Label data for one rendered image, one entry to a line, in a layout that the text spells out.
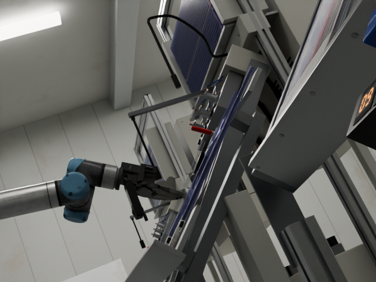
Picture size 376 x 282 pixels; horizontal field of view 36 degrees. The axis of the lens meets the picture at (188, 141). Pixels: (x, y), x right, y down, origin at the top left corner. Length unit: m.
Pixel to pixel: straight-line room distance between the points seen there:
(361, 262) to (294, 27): 0.75
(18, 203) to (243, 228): 0.65
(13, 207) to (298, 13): 1.06
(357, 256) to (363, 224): 0.09
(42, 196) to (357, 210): 0.85
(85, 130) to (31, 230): 1.27
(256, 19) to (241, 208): 0.72
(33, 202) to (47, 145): 4.99
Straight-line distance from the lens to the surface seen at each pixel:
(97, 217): 6.31
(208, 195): 1.56
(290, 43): 1.91
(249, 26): 1.80
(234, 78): 1.78
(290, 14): 1.92
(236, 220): 1.29
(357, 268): 1.64
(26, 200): 1.64
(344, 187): 1.65
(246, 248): 1.29
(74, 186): 1.61
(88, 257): 6.21
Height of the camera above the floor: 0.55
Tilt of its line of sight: 19 degrees up
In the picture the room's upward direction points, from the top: 24 degrees counter-clockwise
